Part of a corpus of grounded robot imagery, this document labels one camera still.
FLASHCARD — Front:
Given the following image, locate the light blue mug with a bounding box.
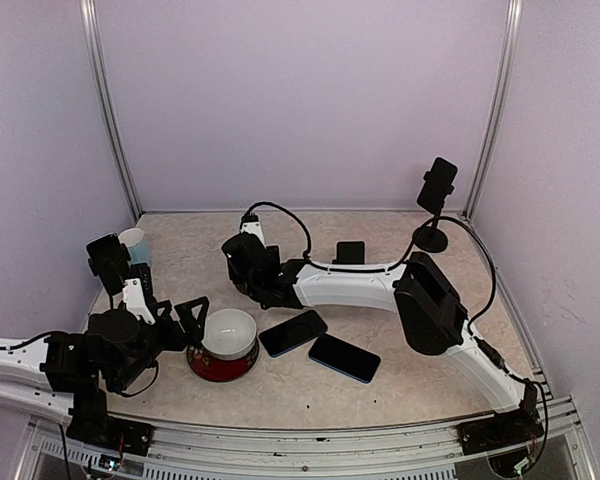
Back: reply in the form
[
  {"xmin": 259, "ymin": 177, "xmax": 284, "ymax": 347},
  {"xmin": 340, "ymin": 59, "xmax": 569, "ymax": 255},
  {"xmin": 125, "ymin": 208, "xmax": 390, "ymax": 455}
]
[{"xmin": 118, "ymin": 227, "xmax": 152, "ymax": 266}]

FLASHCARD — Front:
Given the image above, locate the aluminium frame post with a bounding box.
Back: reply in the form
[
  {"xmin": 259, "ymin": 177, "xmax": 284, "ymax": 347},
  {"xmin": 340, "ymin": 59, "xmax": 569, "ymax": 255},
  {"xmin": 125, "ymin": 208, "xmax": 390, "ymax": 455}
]
[
  {"xmin": 80, "ymin": 0, "xmax": 143, "ymax": 222},
  {"xmin": 463, "ymin": 0, "xmax": 523, "ymax": 223}
]

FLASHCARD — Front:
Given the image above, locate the black folding phone stand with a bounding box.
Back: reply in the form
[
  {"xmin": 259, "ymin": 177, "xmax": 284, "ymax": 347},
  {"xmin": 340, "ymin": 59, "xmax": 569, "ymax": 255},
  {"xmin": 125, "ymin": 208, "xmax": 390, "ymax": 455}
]
[{"xmin": 333, "ymin": 241, "xmax": 366, "ymax": 265}]

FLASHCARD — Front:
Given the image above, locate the right aluminium frame post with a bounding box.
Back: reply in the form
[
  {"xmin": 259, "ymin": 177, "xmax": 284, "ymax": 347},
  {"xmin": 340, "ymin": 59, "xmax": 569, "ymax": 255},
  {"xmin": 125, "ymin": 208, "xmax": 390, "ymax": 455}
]
[{"xmin": 463, "ymin": 0, "xmax": 523, "ymax": 223}]

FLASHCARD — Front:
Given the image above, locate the blue-edged black smartphone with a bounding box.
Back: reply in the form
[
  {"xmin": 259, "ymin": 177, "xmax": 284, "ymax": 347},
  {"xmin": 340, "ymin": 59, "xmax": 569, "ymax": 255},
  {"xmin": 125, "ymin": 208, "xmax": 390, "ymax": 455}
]
[{"xmin": 308, "ymin": 334, "xmax": 381, "ymax": 384}]

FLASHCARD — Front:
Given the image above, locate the right camera cable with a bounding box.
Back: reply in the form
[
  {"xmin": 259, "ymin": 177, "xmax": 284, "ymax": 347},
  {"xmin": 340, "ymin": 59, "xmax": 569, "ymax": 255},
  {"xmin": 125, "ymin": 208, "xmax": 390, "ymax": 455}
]
[{"xmin": 244, "ymin": 201, "xmax": 315, "ymax": 261}]

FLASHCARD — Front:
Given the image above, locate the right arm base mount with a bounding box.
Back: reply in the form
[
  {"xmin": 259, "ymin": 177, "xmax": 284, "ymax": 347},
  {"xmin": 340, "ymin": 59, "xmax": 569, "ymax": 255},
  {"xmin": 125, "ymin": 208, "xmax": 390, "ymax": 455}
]
[{"xmin": 457, "ymin": 379, "xmax": 548, "ymax": 455}]

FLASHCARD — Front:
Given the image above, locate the white ceramic bowl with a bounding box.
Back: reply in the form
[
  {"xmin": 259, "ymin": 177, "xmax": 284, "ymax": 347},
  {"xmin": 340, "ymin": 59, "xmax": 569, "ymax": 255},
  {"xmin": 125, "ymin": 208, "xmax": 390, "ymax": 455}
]
[{"xmin": 202, "ymin": 309, "xmax": 257, "ymax": 361}]

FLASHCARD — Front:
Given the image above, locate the silver-edged black smartphone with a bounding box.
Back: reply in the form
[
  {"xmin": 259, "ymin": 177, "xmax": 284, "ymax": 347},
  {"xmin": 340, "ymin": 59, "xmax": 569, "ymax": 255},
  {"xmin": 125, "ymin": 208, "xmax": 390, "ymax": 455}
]
[{"xmin": 85, "ymin": 232, "xmax": 134, "ymax": 294}]

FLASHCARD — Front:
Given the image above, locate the left aluminium frame post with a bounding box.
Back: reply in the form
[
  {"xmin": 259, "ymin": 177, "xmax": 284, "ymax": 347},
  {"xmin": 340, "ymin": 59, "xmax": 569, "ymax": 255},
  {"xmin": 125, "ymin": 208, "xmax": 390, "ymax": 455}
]
[{"xmin": 80, "ymin": 0, "xmax": 143, "ymax": 222}]

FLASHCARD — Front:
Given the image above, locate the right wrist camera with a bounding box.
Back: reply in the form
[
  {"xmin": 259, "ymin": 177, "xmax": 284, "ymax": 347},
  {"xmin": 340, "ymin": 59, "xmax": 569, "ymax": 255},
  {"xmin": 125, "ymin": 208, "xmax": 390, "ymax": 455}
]
[{"xmin": 240, "ymin": 213, "xmax": 263, "ymax": 237}]

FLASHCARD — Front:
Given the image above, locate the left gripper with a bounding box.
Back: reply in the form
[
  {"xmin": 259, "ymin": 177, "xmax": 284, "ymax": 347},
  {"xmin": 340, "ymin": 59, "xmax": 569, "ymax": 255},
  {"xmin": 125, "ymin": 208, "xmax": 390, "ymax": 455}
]
[{"xmin": 112, "ymin": 297, "xmax": 209, "ymax": 391}]

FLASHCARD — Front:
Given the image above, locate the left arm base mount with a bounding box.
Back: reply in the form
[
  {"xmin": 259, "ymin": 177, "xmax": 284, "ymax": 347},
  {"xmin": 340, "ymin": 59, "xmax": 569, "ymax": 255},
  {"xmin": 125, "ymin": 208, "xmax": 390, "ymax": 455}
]
[{"xmin": 66, "ymin": 390, "xmax": 154, "ymax": 457}]

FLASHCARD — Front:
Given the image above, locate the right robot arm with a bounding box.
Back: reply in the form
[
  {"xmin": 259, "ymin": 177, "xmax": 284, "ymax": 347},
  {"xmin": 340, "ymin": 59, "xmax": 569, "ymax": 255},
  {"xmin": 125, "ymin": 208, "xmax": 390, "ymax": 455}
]
[{"xmin": 221, "ymin": 232, "xmax": 538, "ymax": 444}]

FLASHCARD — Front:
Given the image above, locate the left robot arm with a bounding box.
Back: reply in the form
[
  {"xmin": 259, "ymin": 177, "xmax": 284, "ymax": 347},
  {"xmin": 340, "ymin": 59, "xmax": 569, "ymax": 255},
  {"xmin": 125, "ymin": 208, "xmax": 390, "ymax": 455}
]
[{"xmin": 0, "ymin": 297, "xmax": 210, "ymax": 449}]

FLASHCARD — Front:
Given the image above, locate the red floral plate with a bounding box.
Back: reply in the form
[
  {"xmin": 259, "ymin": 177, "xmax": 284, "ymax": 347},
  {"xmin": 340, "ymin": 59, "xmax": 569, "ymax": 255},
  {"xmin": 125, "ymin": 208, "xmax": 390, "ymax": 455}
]
[{"xmin": 186, "ymin": 342, "xmax": 260, "ymax": 383}]

